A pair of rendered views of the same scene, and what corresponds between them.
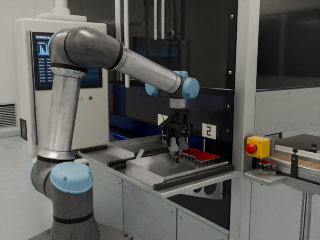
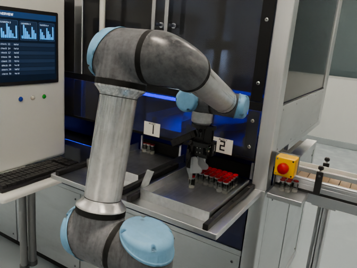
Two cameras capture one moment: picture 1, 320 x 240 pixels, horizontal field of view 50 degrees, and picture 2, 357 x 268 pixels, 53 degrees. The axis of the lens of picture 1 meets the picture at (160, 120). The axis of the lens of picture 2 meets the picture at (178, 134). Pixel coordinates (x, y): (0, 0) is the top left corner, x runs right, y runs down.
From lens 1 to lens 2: 58 cm
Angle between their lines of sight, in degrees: 23
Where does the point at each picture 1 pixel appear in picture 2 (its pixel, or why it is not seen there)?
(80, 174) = (167, 237)
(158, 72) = (226, 91)
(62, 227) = not seen: outside the picture
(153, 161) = (163, 184)
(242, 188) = (263, 208)
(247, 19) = (289, 26)
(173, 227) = not seen: hidden behind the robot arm
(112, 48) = (203, 65)
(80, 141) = (31, 153)
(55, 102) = (109, 135)
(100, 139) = (54, 148)
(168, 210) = not seen: hidden behind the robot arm
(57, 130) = (112, 174)
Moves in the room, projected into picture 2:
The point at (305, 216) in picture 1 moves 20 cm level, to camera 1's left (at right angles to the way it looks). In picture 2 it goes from (321, 231) to (279, 237)
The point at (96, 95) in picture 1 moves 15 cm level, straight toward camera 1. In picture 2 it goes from (51, 92) to (60, 98)
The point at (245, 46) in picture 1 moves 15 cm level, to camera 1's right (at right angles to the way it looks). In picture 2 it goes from (282, 56) to (316, 58)
